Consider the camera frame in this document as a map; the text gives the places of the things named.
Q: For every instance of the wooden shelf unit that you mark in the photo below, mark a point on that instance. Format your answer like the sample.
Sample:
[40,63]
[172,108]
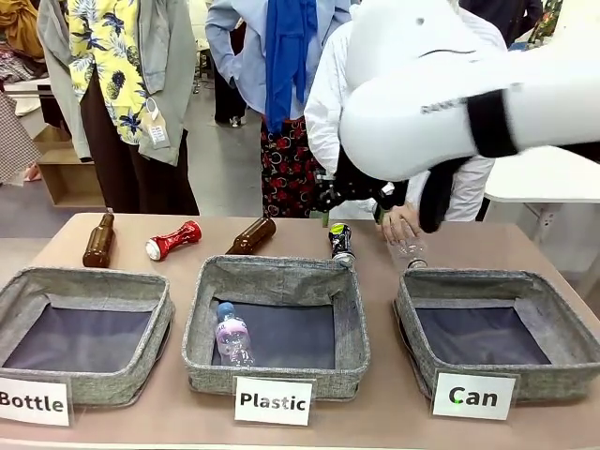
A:
[70,183]

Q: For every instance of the grey fabric basket labelled Can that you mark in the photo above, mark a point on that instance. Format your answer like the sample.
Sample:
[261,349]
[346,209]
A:
[553,379]

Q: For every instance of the orange cloth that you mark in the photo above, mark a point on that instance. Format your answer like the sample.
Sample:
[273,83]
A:
[19,23]

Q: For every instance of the grey fabric basket labelled Plastic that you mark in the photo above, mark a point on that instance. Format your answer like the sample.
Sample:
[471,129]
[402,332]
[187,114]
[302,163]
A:
[276,279]

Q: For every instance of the plastic bottle with blue cap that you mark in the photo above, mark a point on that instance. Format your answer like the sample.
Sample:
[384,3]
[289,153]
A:
[232,333]

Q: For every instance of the person in white coat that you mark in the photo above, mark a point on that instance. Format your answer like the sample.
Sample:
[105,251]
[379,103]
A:
[323,108]

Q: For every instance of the person in dark clothing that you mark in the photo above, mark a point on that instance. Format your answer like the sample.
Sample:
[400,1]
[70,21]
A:
[506,19]

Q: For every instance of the blue scarf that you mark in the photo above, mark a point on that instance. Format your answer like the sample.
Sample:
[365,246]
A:
[283,56]

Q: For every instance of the checked cloth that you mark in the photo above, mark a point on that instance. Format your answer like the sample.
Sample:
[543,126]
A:
[16,140]

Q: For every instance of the paper tag on grey jacket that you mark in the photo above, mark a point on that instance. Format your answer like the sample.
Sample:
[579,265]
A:
[158,132]

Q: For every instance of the white Bottle label sign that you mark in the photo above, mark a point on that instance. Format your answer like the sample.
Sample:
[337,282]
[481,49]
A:
[33,403]

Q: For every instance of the white side table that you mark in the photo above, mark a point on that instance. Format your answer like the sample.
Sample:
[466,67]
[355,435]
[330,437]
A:
[544,183]

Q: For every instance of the person in dark trousers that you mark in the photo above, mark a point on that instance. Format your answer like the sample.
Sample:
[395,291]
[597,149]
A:
[227,100]

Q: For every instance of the person in light blue shirt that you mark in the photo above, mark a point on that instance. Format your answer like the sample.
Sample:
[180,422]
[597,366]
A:
[248,61]

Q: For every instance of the white Plastic label sign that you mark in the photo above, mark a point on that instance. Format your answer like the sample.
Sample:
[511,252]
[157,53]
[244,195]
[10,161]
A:
[274,400]

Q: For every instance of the brown glass bottle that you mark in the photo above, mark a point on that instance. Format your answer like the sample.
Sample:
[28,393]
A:
[250,236]
[99,246]

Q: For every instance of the person's bare hand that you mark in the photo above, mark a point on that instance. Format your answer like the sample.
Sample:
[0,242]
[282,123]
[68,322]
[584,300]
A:
[403,225]

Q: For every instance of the black crushed drink can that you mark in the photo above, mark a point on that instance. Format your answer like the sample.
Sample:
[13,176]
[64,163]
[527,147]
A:
[341,244]

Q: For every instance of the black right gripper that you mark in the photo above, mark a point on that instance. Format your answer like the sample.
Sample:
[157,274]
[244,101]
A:
[356,187]

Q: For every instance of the white Can label sign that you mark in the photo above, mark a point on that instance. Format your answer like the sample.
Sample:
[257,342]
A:
[473,396]

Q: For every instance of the grey fabric basket labelled Bottle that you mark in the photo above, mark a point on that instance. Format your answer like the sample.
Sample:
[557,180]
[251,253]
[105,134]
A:
[94,389]

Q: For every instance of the person in yellow floral shirt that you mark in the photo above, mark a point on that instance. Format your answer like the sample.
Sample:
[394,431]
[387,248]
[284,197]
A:
[112,70]

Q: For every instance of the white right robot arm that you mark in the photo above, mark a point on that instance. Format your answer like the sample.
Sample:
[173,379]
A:
[422,70]

